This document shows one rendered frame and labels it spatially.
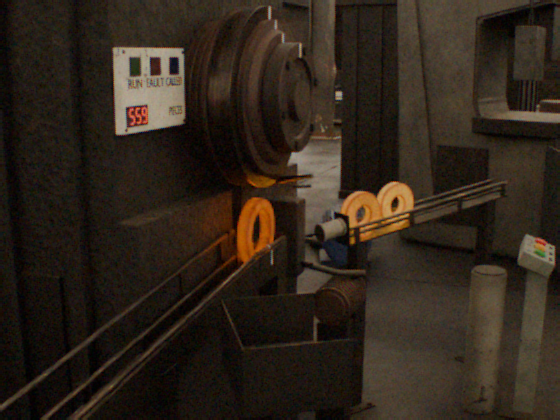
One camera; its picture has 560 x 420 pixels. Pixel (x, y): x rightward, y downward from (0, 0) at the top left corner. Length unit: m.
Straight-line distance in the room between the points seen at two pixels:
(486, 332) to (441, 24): 2.47
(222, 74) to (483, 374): 1.42
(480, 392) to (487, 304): 0.33
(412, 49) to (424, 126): 0.50
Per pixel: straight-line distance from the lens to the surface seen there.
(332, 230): 2.19
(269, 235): 1.91
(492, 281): 2.34
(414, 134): 4.50
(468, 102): 4.34
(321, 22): 10.71
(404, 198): 2.38
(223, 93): 1.59
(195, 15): 1.75
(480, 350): 2.43
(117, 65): 1.44
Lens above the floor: 1.21
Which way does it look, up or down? 13 degrees down
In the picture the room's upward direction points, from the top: straight up
